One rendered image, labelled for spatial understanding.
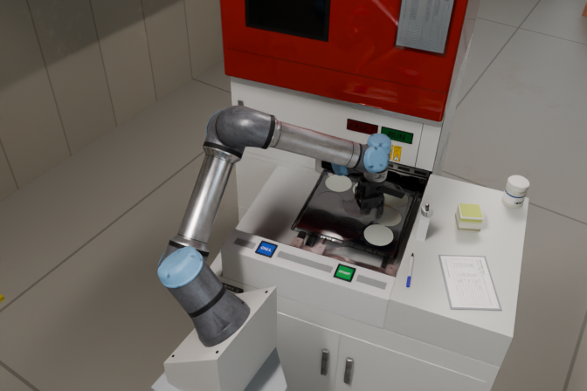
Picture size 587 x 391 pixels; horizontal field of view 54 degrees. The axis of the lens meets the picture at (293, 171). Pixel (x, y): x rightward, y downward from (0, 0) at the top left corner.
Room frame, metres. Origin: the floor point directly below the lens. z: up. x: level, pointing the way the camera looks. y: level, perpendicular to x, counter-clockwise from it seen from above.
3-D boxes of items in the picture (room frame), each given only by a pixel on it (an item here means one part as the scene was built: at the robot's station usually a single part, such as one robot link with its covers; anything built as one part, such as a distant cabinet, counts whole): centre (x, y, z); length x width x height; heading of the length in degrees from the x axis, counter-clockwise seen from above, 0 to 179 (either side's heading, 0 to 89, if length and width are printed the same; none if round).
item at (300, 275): (1.22, -0.04, 0.89); 0.55 x 0.09 x 0.14; 69
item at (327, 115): (1.82, -0.13, 1.02); 0.81 x 0.03 x 0.40; 69
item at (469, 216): (1.40, -0.58, 1.00); 0.07 x 0.07 x 0.07; 86
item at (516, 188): (1.52, -0.77, 1.01); 0.07 x 0.07 x 0.10
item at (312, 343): (1.41, -0.27, 0.41); 0.96 x 0.64 x 0.82; 69
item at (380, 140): (1.46, -0.26, 1.21); 0.09 x 0.08 x 0.11; 116
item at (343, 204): (1.54, -0.23, 0.90); 0.34 x 0.34 x 0.01; 69
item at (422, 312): (1.31, -0.56, 0.89); 0.62 x 0.35 x 0.14; 159
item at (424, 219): (1.35, -0.42, 1.03); 0.06 x 0.04 x 0.13; 159
